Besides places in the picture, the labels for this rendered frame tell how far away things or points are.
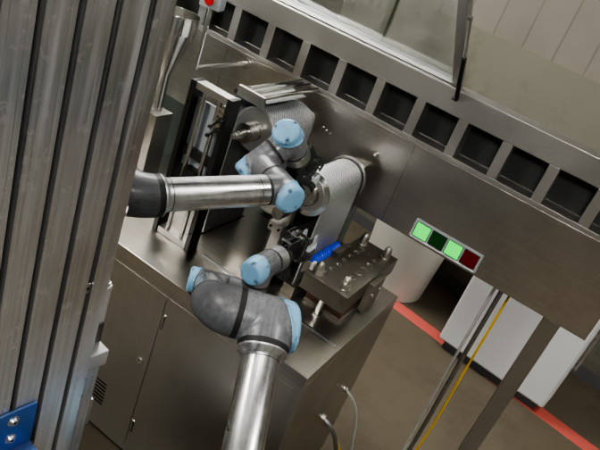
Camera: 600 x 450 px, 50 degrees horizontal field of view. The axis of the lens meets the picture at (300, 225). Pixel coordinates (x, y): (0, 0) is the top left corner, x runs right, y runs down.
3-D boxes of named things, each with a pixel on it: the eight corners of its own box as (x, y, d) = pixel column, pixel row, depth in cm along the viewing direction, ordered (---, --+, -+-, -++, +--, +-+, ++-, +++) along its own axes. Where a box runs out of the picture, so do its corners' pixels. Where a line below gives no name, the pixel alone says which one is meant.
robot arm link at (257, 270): (233, 279, 179) (242, 254, 175) (256, 267, 188) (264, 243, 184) (255, 294, 176) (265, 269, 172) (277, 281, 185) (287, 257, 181)
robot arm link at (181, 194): (106, 187, 126) (313, 179, 153) (91, 160, 133) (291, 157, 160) (100, 237, 131) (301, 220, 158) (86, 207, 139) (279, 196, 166)
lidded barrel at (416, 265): (442, 294, 436) (487, 211, 405) (402, 317, 393) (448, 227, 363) (379, 249, 460) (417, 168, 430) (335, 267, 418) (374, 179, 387)
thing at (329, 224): (300, 262, 207) (320, 213, 198) (334, 241, 226) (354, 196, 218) (302, 262, 207) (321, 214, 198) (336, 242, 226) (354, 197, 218)
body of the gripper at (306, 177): (325, 167, 186) (319, 148, 175) (308, 190, 184) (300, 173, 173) (304, 154, 189) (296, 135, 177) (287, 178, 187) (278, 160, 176)
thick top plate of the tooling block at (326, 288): (298, 286, 204) (304, 270, 201) (354, 249, 237) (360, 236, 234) (340, 313, 199) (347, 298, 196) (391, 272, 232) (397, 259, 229)
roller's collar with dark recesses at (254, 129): (232, 137, 201) (238, 119, 198) (244, 135, 205) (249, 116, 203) (248, 147, 198) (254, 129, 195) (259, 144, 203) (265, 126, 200)
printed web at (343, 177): (201, 231, 225) (243, 97, 202) (240, 215, 245) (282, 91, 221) (290, 291, 212) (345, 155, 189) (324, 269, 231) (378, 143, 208)
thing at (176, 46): (113, 168, 243) (146, 20, 217) (140, 162, 255) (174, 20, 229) (140, 186, 239) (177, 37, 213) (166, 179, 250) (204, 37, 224)
